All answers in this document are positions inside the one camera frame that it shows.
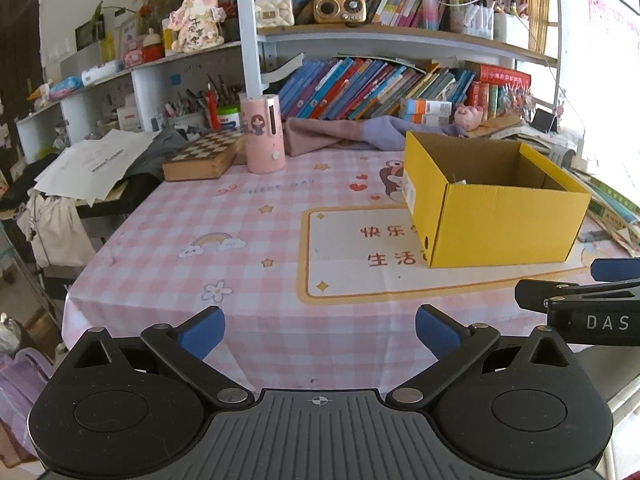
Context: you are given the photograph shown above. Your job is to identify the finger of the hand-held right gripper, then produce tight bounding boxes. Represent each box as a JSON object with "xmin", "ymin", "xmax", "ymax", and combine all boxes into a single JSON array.
[
  {"xmin": 590, "ymin": 258, "xmax": 640, "ymax": 282},
  {"xmin": 514, "ymin": 279, "xmax": 640, "ymax": 313}
]

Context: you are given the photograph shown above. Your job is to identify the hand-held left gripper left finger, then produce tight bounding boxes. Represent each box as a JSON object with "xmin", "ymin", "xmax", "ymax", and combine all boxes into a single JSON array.
[{"xmin": 62, "ymin": 305, "xmax": 255, "ymax": 407}]

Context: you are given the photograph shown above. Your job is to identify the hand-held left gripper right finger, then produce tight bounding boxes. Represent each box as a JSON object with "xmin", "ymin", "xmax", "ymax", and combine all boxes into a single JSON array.
[{"xmin": 386, "ymin": 304, "xmax": 578, "ymax": 408}]

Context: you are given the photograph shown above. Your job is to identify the yellow cardboard box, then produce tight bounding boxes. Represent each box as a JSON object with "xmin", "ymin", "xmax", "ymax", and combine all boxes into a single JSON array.
[{"xmin": 402, "ymin": 131, "xmax": 593, "ymax": 268}]

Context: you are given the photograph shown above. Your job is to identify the white pen container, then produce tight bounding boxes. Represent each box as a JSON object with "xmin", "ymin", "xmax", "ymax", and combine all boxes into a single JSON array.
[{"xmin": 492, "ymin": 10, "xmax": 531, "ymax": 51}]

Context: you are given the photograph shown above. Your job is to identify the pink checked tablecloth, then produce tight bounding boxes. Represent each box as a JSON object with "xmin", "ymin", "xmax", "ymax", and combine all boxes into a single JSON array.
[{"xmin": 62, "ymin": 147, "xmax": 640, "ymax": 396}]

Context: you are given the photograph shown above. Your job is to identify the brown cardboard sheet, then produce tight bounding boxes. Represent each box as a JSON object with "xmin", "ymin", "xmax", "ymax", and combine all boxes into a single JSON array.
[{"xmin": 480, "ymin": 115, "xmax": 523, "ymax": 136}]

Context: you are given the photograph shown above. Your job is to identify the wooden chessboard box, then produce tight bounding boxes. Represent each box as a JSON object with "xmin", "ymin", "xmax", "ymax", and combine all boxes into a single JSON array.
[{"xmin": 162, "ymin": 130, "xmax": 247, "ymax": 182}]

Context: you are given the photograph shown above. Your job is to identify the hanging white cloth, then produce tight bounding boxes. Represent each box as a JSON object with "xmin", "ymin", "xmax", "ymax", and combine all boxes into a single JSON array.
[{"xmin": 17, "ymin": 192, "xmax": 96, "ymax": 266}]

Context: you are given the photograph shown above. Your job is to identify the dark grey garment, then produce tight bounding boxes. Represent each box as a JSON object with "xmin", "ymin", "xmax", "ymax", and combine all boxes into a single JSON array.
[{"xmin": 122, "ymin": 129, "xmax": 188, "ymax": 178}]

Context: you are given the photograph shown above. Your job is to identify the pink pig plush toy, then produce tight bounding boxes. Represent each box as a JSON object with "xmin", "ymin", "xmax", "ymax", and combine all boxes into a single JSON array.
[{"xmin": 454, "ymin": 105, "xmax": 485, "ymax": 131}]

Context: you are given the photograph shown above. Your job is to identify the pink humidifier with stickers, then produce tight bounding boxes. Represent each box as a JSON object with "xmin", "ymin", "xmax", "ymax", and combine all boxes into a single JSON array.
[{"xmin": 239, "ymin": 94, "xmax": 287, "ymax": 175}]

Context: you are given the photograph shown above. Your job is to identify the row of red-spined books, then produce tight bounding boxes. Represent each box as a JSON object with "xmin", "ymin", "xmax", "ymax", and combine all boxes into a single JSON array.
[{"xmin": 467, "ymin": 82, "xmax": 536, "ymax": 123}]

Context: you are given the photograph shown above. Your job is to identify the white paper sheets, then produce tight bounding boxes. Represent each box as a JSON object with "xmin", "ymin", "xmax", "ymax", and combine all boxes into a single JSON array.
[{"xmin": 34, "ymin": 129, "xmax": 158, "ymax": 206}]

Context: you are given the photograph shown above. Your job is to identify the green lid jar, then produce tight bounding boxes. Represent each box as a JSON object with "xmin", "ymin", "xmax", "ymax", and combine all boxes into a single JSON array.
[{"xmin": 217, "ymin": 105, "xmax": 242, "ymax": 133}]

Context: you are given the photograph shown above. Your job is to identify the flat red box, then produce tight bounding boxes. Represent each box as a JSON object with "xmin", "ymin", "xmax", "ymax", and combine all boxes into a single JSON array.
[{"xmin": 477, "ymin": 64, "xmax": 532, "ymax": 88}]

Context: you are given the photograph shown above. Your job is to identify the cup of pens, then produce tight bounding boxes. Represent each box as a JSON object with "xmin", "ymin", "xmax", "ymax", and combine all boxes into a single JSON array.
[{"xmin": 165, "ymin": 75, "xmax": 241, "ymax": 131}]

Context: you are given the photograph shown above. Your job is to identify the small white and red carton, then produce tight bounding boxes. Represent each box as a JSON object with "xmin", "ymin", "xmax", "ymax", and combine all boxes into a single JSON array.
[{"xmin": 118, "ymin": 105, "xmax": 143, "ymax": 133}]

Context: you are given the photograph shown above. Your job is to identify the pink and purple cloth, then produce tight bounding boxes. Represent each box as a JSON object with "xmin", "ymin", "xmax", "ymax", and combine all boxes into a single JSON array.
[{"xmin": 285, "ymin": 115, "xmax": 471, "ymax": 157}]

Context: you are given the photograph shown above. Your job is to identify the white side shelf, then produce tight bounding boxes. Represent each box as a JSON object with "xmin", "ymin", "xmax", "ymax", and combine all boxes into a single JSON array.
[{"xmin": 15, "ymin": 42, "xmax": 246, "ymax": 161}]

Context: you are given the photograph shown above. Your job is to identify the row of leaning colourful books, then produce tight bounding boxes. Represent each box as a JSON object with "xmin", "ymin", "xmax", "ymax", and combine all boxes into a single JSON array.
[{"xmin": 277, "ymin": 57, "xmax": 476, "ymax": 121}]

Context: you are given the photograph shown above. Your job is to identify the stack of tan booklets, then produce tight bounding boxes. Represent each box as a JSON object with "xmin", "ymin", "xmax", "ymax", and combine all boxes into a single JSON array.
[{"xmin": 525, "ymin": 0, "xmax": 551, "ymax": 53}]

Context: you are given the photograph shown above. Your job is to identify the blue tissue pack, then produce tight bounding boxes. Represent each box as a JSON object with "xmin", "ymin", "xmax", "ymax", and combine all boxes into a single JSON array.
[{"xmin": 49, "ymin": 76, "xmax": 83, "ymax": 100}]

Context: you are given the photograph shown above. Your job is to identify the clear pack of pens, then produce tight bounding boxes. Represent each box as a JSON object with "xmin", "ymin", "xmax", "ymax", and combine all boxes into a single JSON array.
[{"xmin": 450, "ymin": 2, "xmax": 496, "ymax": 36}]

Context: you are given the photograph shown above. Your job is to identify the red and white bottle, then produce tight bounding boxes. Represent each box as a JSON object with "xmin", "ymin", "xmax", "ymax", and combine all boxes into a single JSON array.
[{"xmin": 142, "ymin": 27, "xmax": 166, "ymax": 63}]

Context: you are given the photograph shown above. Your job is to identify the white bookshelf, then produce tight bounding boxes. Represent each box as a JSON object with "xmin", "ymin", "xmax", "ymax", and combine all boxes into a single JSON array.
[{"xmin": 235, "ymin": 0, "xmax": 563, "ymax": 111}]

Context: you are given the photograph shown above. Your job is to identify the floral plush figure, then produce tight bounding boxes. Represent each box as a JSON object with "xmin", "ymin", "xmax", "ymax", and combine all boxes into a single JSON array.
[{"xmin": 167, "ymin": 0, "xmax": 226, "ymax": 55}]

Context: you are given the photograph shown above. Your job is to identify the cream quilted handbag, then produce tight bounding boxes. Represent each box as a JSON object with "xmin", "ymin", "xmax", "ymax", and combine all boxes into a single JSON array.
[{"xmin": 254, "ymin": 0, "xmax": 296, "ymax": 28}]

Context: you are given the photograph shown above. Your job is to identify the golden retro radio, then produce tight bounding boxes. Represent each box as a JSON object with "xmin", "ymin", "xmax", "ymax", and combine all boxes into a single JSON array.
[{"xmin": 313, "ymin": 0, "xmax": 367, "ymax": 26}]

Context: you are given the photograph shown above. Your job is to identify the wall poster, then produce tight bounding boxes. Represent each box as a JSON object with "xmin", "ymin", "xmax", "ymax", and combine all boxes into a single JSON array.
[{"xmin": 587, "ymin": 0, "xmax": 640, "ymax": 38}]

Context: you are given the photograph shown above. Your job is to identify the black picture frame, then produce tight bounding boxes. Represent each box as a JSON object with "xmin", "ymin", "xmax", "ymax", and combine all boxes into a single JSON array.
[{"xmin": 75, "ymin": 15, "xmax": 106, "ymax": 51}]

